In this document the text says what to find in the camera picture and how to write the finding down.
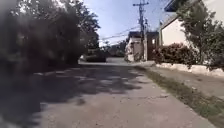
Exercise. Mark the distant trees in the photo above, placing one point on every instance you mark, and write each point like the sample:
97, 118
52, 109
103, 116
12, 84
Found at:
116, 50

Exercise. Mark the dark vehicle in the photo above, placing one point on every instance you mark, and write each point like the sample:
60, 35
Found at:
96, 57

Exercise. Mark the small pale building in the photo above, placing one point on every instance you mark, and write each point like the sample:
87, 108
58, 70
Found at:
135, 46

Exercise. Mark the grey concrete road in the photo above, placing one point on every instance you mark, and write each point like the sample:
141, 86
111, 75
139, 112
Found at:
106, 103

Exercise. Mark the utility pole with crossarms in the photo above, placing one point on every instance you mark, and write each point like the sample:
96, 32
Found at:
141, 26

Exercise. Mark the green hedge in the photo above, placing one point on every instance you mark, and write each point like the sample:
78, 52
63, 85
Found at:
175, 53

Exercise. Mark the white building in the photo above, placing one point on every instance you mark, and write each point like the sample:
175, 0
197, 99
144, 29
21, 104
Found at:
173, 33

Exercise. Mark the row of trees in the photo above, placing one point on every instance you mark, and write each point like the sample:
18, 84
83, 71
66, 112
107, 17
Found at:
43, 36

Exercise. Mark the gravel and grass strip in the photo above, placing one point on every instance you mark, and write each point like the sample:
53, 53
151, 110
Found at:
186, 95

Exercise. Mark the grey concrete side pavement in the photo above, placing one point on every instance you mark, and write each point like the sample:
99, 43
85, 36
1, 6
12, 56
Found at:
196, 81

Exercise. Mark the tree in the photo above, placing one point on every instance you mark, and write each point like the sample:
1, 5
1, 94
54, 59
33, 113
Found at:
198, 30

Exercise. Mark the low white wall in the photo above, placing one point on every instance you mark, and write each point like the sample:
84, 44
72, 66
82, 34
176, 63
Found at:
193, 69

